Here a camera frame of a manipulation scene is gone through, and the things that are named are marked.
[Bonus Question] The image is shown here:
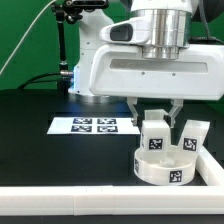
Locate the white fence rail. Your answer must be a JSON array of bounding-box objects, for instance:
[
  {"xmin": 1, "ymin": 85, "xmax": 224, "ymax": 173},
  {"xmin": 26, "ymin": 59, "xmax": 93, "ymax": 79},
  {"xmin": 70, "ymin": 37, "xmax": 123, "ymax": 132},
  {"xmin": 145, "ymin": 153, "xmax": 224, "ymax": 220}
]
[
  {"xmin": 196, "ymin": 147, "xmax": 224, "ymax": 187},
  {"xmin": 0, "ymin": 186, "xmax": 224, "ymax": 216}
]

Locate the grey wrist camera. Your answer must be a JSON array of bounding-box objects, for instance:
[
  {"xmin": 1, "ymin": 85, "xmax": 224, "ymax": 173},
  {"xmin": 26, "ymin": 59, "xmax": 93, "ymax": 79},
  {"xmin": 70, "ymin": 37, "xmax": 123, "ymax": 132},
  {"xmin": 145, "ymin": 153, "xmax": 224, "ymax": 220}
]
[{"xmin": 100, "ymin": 17, "xmax": 150, "ymax": 45}]

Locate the white right fence rail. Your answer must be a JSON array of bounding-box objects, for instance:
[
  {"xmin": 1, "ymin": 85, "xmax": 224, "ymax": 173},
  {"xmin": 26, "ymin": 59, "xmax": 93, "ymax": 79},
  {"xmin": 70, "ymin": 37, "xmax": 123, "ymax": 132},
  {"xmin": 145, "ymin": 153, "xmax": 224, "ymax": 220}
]
[{"xmin": 196, "ymin": 147, "xmax": 224, "ymax": 187}]

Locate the white round stool seat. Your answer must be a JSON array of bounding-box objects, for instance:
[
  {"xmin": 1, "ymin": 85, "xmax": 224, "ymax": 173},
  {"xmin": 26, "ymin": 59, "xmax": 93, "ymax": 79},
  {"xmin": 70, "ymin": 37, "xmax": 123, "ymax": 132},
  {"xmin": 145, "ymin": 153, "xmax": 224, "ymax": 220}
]
[{"xmin": 134, "ymin": 146, "xmax": 198, "ymax": 186}]

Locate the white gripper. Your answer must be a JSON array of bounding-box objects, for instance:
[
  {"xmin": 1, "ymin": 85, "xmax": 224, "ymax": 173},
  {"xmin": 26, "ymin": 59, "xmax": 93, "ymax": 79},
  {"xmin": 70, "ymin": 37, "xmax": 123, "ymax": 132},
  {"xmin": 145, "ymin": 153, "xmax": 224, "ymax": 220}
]
[{"xmin": 90, "ymin": 44, "xmax": 224, "ymax": 128}]

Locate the white cable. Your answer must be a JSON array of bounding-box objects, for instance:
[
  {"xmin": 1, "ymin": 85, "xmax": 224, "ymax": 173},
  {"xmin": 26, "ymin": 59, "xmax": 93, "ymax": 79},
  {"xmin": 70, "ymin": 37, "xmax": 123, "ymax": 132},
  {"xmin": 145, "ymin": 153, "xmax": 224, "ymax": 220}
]
[{"xmin": 0, "ymin": 0, "xmax": 58, "ymax": 77}]

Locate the white fiducial marker sheet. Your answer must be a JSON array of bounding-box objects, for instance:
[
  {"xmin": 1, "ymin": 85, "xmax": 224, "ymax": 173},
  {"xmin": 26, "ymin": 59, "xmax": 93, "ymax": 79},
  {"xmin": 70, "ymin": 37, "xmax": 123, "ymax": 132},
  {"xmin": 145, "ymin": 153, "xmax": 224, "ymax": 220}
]
[{"xmin": 47, "ymin": 117, "xmax": 140, "ymax": 135}]

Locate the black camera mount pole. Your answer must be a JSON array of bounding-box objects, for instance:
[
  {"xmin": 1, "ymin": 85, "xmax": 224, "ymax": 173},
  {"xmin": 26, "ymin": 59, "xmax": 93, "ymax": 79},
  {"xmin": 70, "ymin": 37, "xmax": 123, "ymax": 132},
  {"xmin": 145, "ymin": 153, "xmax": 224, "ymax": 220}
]
[{"xmin": 52, "ymin": 0, "xmax": 113, "ymax": 98}]

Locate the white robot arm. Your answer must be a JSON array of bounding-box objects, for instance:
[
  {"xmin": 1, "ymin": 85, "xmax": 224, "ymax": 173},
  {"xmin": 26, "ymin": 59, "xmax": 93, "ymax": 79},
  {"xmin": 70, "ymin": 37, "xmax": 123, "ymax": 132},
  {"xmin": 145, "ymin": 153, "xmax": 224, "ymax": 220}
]
[{"xmin": 73, "ymin": 0, "xmax": 224, "ymax": 118}]

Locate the black cable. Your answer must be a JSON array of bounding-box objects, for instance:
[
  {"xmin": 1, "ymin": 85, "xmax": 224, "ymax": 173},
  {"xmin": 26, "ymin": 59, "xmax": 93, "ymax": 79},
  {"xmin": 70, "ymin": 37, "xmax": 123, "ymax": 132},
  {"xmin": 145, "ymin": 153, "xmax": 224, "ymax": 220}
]
[{"xmin": 17, "ymin": 72, "xmax": 73, "ymax": 90}]

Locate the white front fence rail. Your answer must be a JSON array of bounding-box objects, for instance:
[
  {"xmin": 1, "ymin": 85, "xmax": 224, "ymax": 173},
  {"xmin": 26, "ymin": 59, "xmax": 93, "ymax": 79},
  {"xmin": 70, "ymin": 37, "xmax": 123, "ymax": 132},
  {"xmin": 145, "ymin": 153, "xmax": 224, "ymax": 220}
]
[{"xmin": 0, "ymin": 186, "xmax": 224, "ymax": 216}]

